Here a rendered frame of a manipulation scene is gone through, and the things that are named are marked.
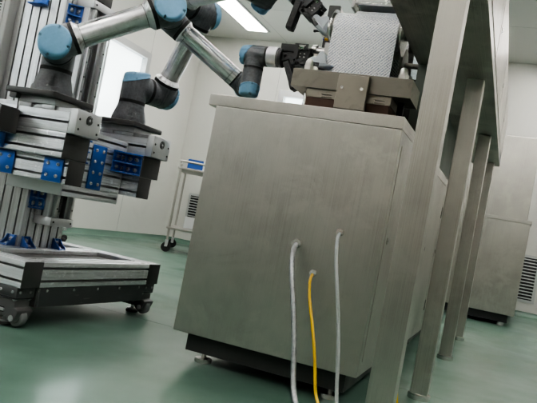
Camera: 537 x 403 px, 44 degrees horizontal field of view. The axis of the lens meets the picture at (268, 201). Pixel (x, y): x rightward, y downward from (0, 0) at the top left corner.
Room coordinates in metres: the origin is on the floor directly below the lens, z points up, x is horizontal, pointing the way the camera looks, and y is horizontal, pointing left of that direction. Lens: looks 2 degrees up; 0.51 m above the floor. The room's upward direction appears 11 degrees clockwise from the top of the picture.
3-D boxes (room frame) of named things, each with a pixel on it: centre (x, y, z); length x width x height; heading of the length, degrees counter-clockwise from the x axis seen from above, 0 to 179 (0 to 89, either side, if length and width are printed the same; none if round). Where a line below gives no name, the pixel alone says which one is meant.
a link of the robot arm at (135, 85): (2.89, 0.67, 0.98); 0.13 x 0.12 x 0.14; 135
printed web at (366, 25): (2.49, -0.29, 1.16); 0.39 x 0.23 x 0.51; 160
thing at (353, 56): (2.31, -0.22, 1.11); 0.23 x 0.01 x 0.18; 70
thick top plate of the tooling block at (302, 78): (2.18, -0.21, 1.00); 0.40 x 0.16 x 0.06; 70
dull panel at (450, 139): (3.29, -0.83, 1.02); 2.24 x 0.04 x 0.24; 160
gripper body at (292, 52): (2.39, 0.00, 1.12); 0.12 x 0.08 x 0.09; 69
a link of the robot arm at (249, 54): (2.45, 0.15, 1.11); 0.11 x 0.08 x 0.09; 69
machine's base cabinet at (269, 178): (3.27, -0.50, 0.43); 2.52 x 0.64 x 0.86; 160
